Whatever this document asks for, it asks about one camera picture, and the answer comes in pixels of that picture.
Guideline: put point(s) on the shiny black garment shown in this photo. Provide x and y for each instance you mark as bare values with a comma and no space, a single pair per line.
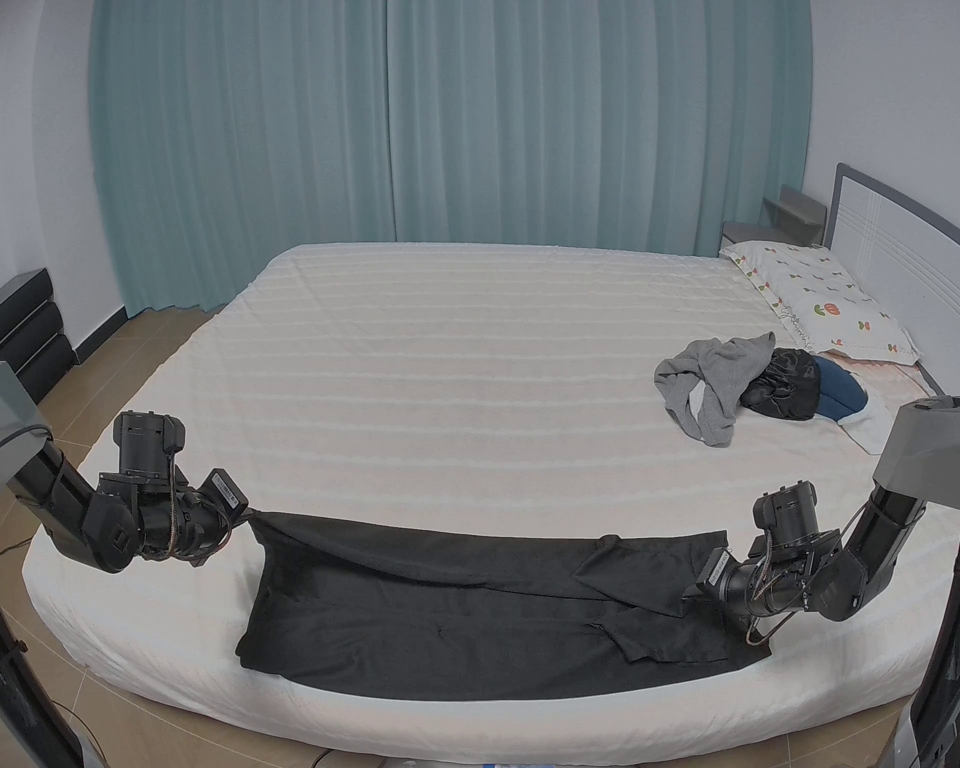
784,382

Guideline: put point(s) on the blue and white garment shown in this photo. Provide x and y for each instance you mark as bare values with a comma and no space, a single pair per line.
840,386

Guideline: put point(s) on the grey garment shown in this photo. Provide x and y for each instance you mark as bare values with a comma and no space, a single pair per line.
712,382

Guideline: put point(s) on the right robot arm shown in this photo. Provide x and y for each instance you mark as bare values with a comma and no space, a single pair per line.
919,442

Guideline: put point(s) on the white printed pillow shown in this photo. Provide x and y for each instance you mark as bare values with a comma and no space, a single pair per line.
825,300

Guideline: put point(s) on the grey bedside table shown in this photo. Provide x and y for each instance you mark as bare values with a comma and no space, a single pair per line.
795,210

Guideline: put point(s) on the black chest of drawers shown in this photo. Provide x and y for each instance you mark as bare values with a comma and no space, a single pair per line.
30,330

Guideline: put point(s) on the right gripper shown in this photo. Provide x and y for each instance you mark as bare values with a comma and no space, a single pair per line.
742,592

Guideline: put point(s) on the bed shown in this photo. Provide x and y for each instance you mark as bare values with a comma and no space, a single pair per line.
450,375

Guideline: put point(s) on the black T-shirt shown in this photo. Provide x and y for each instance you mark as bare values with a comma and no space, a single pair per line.
487,615

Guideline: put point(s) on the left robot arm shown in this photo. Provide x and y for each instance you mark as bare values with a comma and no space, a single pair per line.
67,502

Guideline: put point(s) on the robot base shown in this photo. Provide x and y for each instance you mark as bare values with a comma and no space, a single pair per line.
904,739

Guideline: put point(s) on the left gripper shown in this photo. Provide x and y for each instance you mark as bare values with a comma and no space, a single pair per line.
202,525

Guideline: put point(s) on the blue-green curtain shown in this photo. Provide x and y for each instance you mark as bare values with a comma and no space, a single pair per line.
600,120
247,150

